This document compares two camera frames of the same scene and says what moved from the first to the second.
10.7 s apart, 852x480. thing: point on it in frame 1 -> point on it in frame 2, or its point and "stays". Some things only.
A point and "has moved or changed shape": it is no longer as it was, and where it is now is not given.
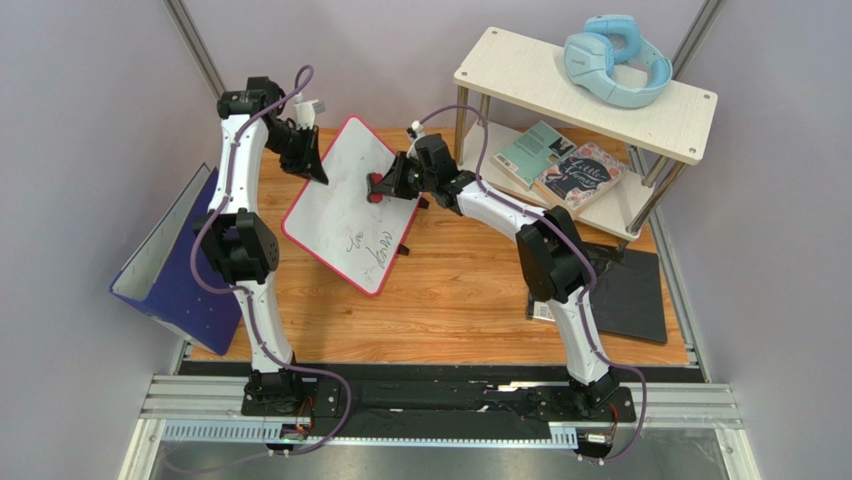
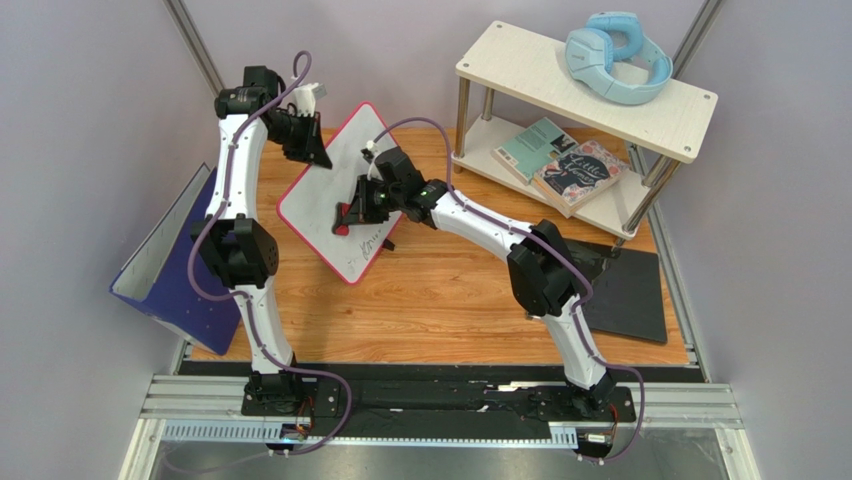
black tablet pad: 627,294 stays
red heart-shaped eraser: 372,179 has moved or changed shape
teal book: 524,158 stays
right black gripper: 407,180 -> 366,202
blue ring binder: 161,275 stays
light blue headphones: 611,59 stays
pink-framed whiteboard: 338,225 has moved or changed shape
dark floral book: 580,176 stays
